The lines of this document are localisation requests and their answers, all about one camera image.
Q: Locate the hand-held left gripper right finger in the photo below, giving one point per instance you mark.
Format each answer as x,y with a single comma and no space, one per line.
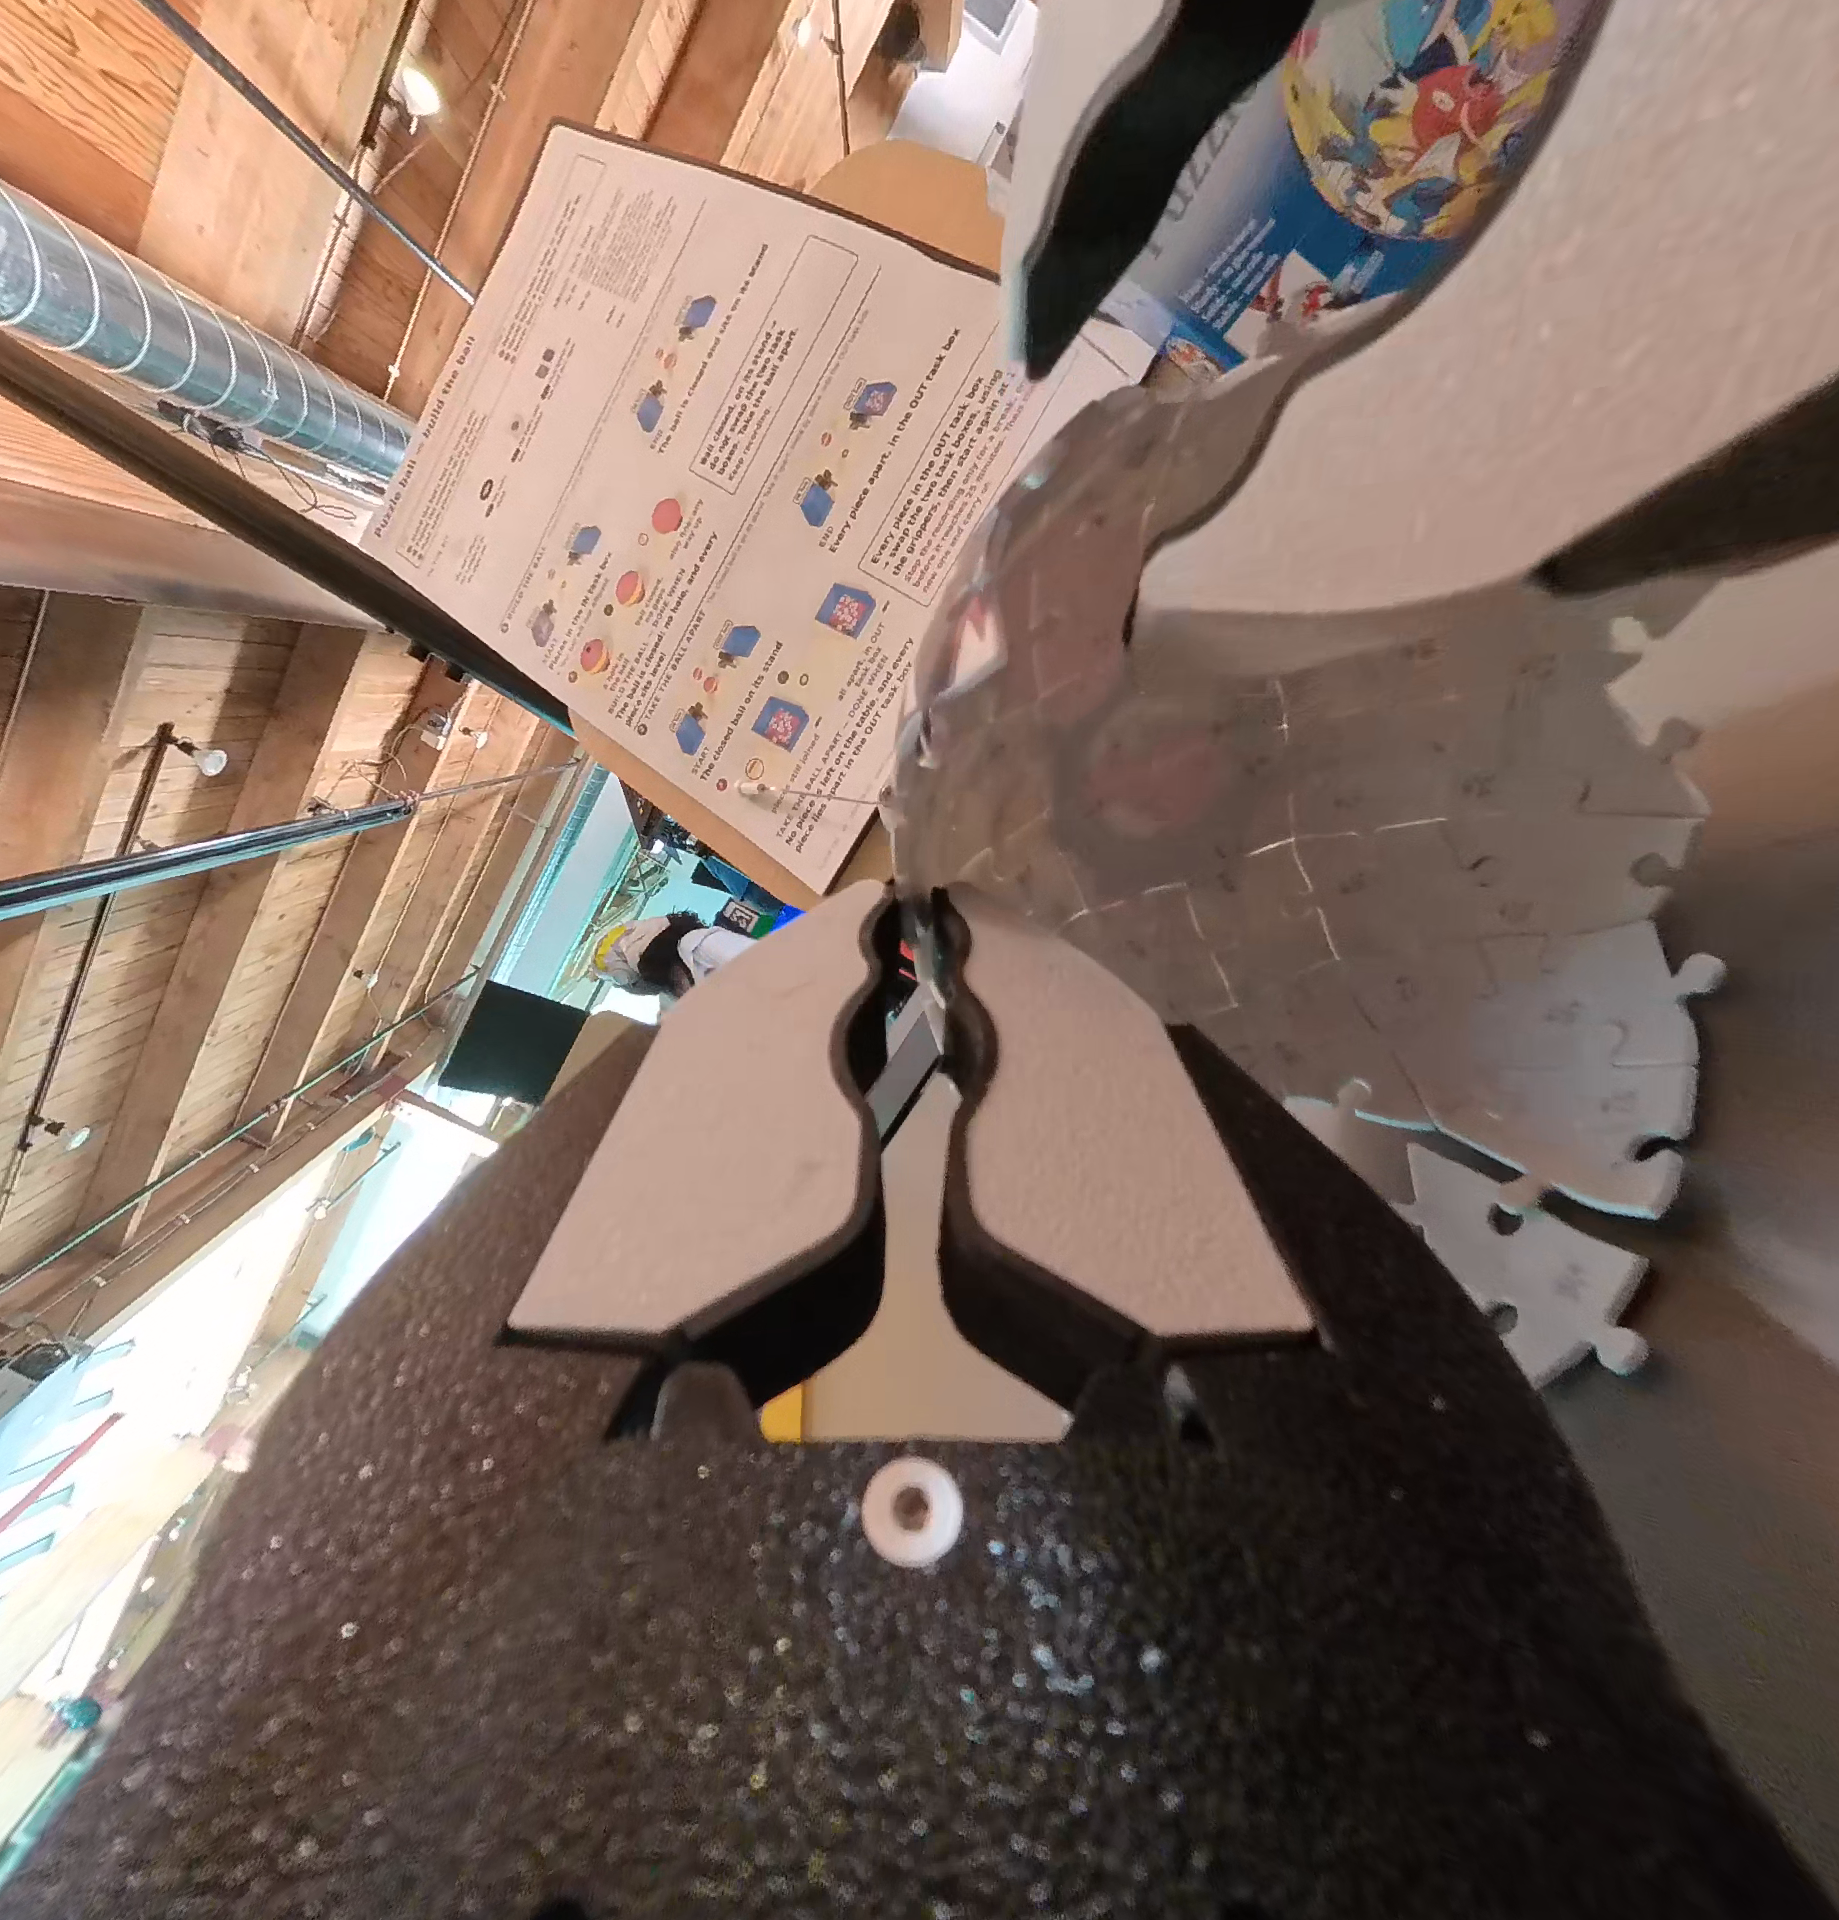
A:
1128,1170

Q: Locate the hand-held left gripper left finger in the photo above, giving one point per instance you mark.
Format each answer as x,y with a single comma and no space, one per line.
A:
693,1170

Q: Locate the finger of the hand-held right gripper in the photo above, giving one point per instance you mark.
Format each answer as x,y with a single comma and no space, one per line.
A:
1682,224
1044,134

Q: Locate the partly built puzzle ball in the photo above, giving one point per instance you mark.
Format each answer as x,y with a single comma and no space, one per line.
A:
1383,899

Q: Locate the blue puzzle box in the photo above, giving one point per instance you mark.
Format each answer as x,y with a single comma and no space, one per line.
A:
1415,121

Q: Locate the black flat panel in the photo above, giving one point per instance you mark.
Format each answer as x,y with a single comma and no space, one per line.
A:
509,1045

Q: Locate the yellow plastic bin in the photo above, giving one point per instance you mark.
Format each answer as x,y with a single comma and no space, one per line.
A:
779,1419

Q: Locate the printed instruction sheet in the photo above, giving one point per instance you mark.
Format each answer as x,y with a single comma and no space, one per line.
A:
634,450

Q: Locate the metal ceiling conduit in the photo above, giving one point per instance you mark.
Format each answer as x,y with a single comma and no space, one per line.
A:
182,858

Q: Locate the bare white ceiling bulb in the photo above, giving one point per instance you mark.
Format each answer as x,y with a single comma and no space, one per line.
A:
416,94

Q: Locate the black boom pole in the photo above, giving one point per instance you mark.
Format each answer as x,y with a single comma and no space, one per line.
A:
256,515

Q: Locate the silver air duct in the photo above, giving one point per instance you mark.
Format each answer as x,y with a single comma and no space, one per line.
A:
136,313

